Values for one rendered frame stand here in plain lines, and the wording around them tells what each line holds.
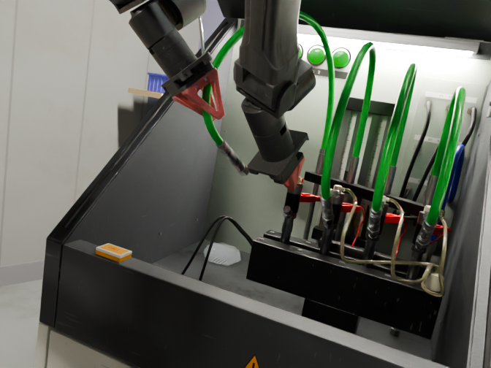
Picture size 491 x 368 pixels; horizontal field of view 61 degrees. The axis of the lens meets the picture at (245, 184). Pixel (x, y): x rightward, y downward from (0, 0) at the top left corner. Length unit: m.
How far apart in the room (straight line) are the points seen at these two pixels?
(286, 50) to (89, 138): 2.29
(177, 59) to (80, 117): 2.04
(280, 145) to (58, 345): 0.52
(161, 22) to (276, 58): 0.24
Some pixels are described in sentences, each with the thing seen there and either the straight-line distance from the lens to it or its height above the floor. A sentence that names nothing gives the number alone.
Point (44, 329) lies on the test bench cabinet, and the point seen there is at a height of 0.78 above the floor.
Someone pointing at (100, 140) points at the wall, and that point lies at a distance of 2.78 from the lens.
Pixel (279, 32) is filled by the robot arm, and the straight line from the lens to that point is 0.50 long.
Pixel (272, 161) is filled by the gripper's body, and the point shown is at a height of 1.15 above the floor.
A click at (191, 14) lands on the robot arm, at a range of 0.74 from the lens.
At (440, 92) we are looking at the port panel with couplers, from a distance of 1.06.
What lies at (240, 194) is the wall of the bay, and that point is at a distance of 1.16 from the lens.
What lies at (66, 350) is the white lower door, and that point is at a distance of 0.84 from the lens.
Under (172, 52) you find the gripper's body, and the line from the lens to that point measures 0.69.
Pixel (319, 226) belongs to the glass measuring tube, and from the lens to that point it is 1.08.
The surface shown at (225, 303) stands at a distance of 0.62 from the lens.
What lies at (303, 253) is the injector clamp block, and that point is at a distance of 0.79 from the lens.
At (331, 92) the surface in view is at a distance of 0.98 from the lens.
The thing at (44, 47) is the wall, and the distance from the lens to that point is 2.60.
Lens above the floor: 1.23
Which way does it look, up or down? 10 degrees down
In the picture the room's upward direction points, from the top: 10 degrees clockwise
